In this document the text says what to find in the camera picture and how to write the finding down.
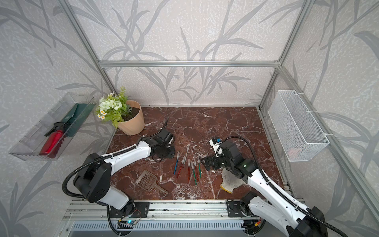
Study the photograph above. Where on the silver carving knife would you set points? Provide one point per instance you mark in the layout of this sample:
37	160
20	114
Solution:
186	155

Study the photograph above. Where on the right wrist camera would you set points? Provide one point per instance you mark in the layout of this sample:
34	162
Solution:
215	143

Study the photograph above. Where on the green carving knife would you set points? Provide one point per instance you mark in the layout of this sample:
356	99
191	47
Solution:
193	172
199	167

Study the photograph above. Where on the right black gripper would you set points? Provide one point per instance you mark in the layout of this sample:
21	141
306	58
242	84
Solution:
212	158

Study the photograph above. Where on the white wire mesh basket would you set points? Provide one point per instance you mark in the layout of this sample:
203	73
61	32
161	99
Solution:
299	133

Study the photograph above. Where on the green carving knife left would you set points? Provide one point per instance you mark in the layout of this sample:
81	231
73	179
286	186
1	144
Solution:
193	172

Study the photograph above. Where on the red carving knife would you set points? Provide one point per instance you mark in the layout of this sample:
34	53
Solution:
180	168
196	170
189	172

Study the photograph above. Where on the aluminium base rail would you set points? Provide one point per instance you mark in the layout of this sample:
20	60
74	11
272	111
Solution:
215	209

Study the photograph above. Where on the brown plastic scoop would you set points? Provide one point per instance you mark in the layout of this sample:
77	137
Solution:
148	181

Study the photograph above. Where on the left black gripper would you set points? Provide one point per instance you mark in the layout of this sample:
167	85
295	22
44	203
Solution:
171	154

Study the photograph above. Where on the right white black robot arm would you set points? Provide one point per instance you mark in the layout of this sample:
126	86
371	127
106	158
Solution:
271	203

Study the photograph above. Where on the red spray bottle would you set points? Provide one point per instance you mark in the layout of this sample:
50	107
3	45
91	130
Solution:
55	139

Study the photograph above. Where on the green garden trowel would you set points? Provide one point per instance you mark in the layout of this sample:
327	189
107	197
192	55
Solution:
74	119

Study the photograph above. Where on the artificial white flower plant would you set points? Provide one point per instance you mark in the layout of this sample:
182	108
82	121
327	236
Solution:
114	108

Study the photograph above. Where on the green carving knife right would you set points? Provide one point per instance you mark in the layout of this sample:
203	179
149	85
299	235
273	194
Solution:
199	167

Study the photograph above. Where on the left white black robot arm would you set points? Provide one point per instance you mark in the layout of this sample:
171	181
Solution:
92	180

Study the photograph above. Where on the small circuit board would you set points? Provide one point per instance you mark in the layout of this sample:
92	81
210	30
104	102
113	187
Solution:
127	224

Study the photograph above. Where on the clear plastic wall tray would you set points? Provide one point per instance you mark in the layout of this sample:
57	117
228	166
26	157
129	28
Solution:
28	148

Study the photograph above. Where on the terracotta flower pot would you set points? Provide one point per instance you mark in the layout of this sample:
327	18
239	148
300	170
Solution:
136	124

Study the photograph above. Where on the white work glove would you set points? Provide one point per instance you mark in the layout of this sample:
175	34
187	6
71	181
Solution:
230	182

